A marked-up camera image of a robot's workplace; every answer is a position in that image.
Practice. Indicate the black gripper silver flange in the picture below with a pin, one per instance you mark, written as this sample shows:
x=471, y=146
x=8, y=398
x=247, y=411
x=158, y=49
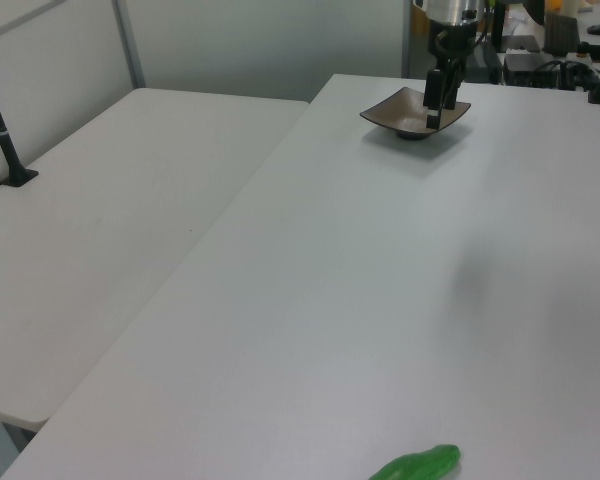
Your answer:
x=452, y=35

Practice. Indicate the green chili pepper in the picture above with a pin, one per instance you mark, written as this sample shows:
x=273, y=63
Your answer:
x=420, y=465

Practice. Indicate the brown square ceramic plate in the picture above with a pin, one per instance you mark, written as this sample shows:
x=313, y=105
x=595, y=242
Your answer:
x=395, y=112

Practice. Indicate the flat black box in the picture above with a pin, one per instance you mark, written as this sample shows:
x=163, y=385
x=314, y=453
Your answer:
x=482, y=62

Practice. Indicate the black electronics box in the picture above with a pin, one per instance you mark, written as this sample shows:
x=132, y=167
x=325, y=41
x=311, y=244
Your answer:
x=530, y=67

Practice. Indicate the brown ribbed container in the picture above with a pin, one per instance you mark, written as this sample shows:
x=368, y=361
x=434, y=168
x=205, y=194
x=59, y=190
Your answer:
x=561, y=32

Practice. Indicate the white side table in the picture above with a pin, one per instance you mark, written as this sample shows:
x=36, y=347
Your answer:
x=105, y=225

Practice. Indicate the grey metal partition post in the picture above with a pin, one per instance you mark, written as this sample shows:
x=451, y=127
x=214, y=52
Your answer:
x=129, y=45

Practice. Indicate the black camera pole white band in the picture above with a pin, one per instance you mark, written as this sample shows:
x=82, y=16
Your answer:
x=2, y=145

